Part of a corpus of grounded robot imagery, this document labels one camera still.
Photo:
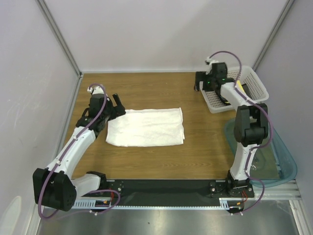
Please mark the dark grey towel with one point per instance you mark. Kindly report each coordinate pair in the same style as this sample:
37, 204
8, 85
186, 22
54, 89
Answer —
243, 87

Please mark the right aluminium corner post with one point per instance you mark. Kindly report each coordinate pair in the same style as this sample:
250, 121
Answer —
275, 29

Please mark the left aluminium corner post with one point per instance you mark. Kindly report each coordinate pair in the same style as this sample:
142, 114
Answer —
58, 35

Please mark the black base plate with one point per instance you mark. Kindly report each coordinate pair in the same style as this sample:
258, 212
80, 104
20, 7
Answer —
145, 199

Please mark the white perforated plastic basket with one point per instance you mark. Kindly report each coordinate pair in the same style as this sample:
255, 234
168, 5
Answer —
251, 83

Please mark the clear teal plastic bin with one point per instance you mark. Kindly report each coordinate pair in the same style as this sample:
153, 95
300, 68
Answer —
274, 164

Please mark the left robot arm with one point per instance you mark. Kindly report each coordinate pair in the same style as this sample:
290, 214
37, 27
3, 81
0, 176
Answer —
53, 185

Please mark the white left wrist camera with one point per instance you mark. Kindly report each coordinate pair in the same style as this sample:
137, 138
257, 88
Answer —
96, 90

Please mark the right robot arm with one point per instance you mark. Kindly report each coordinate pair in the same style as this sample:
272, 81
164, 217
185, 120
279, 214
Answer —
251, 121

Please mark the aluminium frame rail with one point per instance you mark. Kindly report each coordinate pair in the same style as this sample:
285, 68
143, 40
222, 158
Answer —
276, 188

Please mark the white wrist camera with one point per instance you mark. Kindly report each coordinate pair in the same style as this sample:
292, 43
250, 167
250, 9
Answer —
96, 90
209, 61

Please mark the white towel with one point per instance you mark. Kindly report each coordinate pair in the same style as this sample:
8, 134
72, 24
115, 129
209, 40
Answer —
147, 128

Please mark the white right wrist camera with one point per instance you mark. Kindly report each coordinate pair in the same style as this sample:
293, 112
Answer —
209, 61

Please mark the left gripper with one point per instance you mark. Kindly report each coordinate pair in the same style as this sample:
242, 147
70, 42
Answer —
116, 111

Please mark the grey slotted cable duct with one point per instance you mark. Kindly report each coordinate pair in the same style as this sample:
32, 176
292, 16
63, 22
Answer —
93, 204

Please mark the aluminium corner post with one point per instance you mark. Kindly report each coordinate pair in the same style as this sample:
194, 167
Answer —
58, 35
275, 29

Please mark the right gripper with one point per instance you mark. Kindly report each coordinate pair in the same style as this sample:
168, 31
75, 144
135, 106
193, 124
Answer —
200, 81

